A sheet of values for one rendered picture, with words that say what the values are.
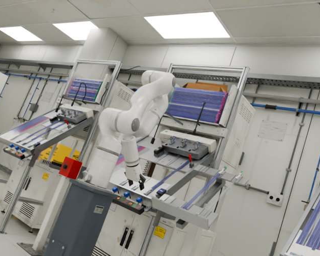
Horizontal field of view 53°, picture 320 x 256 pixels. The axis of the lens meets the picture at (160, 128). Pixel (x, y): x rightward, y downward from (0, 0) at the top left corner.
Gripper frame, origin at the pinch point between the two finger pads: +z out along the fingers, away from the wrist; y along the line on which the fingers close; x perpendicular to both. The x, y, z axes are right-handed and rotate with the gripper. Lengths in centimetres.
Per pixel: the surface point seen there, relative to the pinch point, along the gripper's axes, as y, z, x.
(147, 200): 4.8, 10.2, 2.5
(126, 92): -136, -6, 126
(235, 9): -63, -76, 248
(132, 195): -8.5, 11.2, 2.5
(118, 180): -28.1, 10.2, 9.1
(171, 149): -18, 6, 56
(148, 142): -49, 10, 63
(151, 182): -6.4, 10.2, 18.3
